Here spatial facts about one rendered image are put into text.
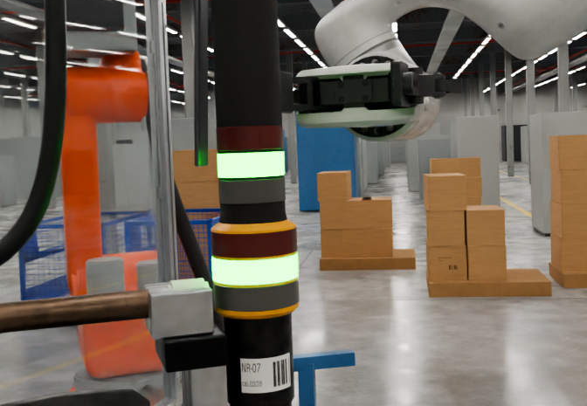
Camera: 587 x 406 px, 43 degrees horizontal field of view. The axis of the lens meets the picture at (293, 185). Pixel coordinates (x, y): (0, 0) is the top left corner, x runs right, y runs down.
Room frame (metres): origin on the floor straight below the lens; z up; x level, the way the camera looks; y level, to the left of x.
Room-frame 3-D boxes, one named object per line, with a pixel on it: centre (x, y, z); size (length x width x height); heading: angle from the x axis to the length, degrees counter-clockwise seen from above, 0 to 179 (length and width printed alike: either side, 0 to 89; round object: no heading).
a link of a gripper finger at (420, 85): (0.56, -0.10, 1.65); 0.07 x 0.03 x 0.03; 163
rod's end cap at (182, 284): (0.37, 0.05, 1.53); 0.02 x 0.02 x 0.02; 17
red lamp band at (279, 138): (0.38, 0.02, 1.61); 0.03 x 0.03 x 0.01
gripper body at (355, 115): (0.66, -0.07, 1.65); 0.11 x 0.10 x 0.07; 163
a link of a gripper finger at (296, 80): (0.62, -0.02, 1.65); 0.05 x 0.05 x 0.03; 76
